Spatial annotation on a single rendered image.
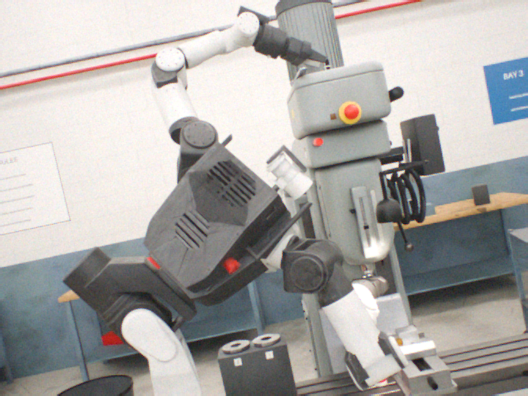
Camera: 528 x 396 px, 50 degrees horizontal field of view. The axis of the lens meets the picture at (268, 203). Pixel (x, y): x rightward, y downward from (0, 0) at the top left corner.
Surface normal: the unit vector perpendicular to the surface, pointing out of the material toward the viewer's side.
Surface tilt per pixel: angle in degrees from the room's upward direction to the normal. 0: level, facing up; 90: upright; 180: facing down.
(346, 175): 90
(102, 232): 90
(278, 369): 90
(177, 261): 75
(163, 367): 90
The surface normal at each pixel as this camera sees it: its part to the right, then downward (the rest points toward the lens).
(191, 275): -0.36, -0.13
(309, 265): -0.36, 0.14
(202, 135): 0.20, -0.48
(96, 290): -0.10, 0.30
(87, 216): 0.02, 0.07
